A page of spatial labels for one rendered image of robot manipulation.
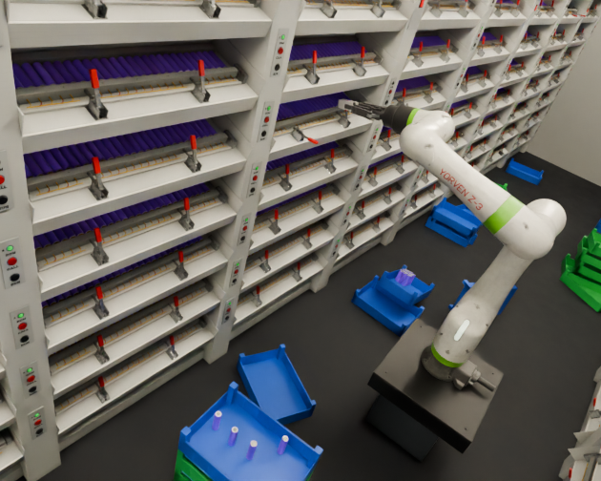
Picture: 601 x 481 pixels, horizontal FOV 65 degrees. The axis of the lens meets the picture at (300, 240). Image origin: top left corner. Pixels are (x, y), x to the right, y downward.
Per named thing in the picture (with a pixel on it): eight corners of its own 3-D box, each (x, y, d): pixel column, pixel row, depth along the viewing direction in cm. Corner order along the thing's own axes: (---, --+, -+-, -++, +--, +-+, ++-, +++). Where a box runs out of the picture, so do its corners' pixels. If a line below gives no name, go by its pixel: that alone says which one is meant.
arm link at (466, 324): (473, 350, 171) (497, 314, 160) (457, 375, 160) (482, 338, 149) (441, 329, 176) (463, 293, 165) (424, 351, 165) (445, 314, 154)
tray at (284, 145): (367, 130, 189) (381, 112, 183) (263, 163, 147) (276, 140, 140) (334, 96, 194) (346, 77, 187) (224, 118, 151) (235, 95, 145)
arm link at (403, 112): (423, 103, 157) (409, 107, 151) (415, 137, 163) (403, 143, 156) (406, 99, 160) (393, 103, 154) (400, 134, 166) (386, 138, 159)
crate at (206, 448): (316, 465, 125) (323, 449, 120) (271, 530, 109) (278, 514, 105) (229, 397, 135) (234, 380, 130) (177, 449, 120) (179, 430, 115)
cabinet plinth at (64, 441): (387, 237, 297) (390, 231, 294) (23, 475, 143) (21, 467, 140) (366, 224, 304) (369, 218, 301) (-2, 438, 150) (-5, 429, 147)
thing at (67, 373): (217, 306, 173) (230, 287, 164) (51, 401, 130) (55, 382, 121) (184, 264, 178) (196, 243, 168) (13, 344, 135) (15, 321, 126)
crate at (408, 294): (397, 276, 267) (404, 264, 265) (427, 297, 259) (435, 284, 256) (377, 283, 242) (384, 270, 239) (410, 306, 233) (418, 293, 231)
